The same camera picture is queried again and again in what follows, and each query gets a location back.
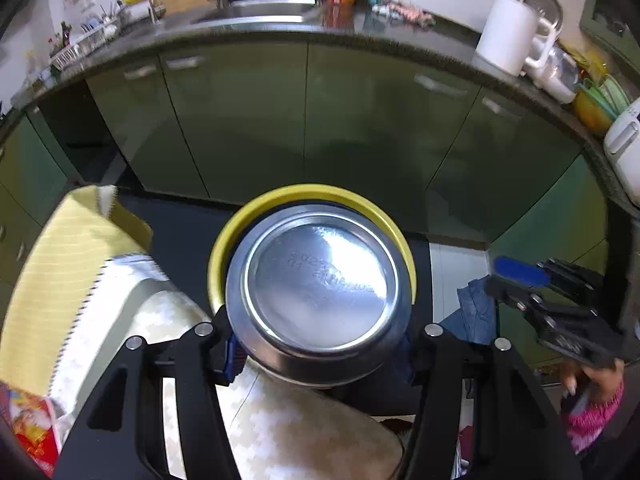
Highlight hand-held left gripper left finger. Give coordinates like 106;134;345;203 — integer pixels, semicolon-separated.
52;305;246;480

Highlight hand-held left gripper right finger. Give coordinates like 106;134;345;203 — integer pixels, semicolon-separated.
397;322;586;480

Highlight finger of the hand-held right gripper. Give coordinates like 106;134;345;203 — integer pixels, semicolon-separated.
485;275;597;332
492;255;603;306

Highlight metal drink can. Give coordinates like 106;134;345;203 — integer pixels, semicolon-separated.
225;202;416;391

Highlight black yellow-rimmed trash bin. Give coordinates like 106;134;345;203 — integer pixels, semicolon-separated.
207;183;418;321

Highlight person's right forearm pink sleeve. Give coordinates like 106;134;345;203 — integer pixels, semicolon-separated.
562;385;626;456

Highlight person's right hand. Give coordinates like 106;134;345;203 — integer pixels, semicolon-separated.
560;360;624;404

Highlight blue denim cloth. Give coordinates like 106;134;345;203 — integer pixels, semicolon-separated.
440;277;497;346

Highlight cream patterned tablecloth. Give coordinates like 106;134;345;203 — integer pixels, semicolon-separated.
50;287;406;480

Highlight white serrated edge bag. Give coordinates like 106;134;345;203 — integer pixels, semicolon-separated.
50;252;173;411

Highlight white countertop appliance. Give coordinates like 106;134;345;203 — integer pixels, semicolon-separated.
602;97;640;177

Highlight yellow bowl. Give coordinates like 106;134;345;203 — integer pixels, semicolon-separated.
571;85;616;134

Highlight green plastic bowl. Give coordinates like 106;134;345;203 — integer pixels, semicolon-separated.
582;74;632;117

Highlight white blender appliance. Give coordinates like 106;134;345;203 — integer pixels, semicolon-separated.
522;35;582;104

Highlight yellow striped cloth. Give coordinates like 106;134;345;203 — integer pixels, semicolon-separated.
0;185;153;386

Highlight red snack packet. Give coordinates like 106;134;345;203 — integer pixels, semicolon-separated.
0;382;62;478

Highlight green kitchen base cabinet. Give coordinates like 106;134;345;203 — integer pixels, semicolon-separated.
0;35;616;366

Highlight white jug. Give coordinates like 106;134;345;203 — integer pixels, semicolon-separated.
475;0;565;77

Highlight patterned dish cloth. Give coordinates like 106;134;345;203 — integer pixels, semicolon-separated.
372;0;436;27

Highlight dark stone countertop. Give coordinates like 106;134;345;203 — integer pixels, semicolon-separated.
0;0;640;211

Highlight steel kitchen sink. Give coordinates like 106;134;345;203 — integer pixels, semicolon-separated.
195;0;321;23

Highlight wire dish rack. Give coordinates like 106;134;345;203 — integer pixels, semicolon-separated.
49;15;123;72

